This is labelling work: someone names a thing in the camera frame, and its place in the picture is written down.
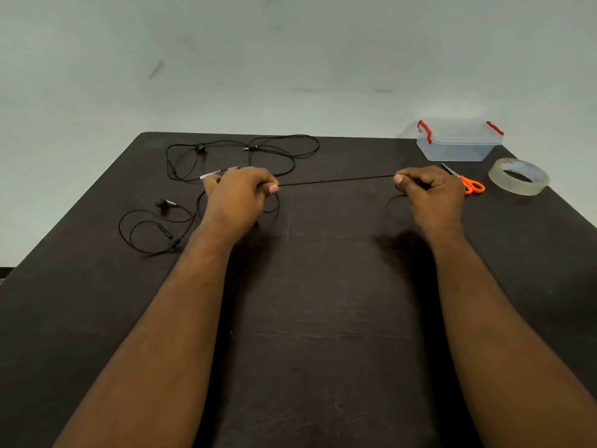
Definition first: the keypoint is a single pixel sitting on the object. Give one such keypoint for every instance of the person's right hand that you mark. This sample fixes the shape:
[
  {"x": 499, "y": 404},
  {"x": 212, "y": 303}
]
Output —
[{"x": 433, "y": 200}]

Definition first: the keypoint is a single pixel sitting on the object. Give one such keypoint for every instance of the person's left hand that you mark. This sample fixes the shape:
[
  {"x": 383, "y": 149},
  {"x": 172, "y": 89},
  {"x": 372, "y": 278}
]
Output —
[{"x": 238, "y": 198}]

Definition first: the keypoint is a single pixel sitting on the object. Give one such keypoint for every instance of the person's right thumb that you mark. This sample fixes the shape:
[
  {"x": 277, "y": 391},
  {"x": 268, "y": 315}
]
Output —
[{"x": 399, "y": 180}]

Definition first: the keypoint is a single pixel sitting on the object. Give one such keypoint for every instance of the person's left thumb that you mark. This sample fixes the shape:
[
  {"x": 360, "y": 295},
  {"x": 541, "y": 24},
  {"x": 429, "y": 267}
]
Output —
[{"x": 272, "y": 189}]

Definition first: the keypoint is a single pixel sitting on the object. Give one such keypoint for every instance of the person's left forearm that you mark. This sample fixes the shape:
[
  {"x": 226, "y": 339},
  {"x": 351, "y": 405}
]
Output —
[{"x": 154, "y": 340}]

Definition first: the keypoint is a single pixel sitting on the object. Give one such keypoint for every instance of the person's right forearm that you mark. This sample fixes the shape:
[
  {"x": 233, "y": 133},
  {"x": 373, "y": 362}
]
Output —
[{"x": 503, "y": 340}]

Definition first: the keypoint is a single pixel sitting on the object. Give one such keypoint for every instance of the clear plastic box red latches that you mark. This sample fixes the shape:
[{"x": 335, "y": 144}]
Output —
[{"x": 459, "y": 140}]

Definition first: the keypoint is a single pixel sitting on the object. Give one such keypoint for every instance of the clear adhesive tape roll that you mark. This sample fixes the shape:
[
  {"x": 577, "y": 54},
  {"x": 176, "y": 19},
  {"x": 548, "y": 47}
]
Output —
[{"x": 534, "y": 181}]

